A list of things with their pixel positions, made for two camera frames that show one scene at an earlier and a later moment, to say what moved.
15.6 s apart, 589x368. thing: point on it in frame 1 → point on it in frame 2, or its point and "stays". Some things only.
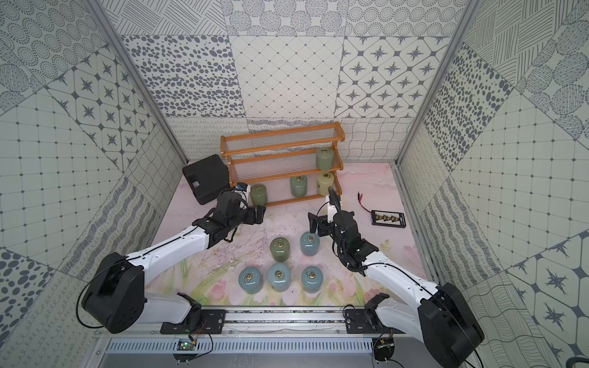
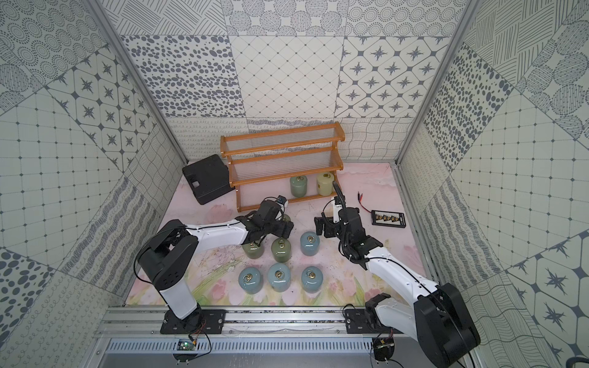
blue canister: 312,278 stays
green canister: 324,159 → 252,251
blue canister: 310,244 stays
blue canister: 249,280 stays
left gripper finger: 260,211 → 284,228
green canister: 280,249 stays
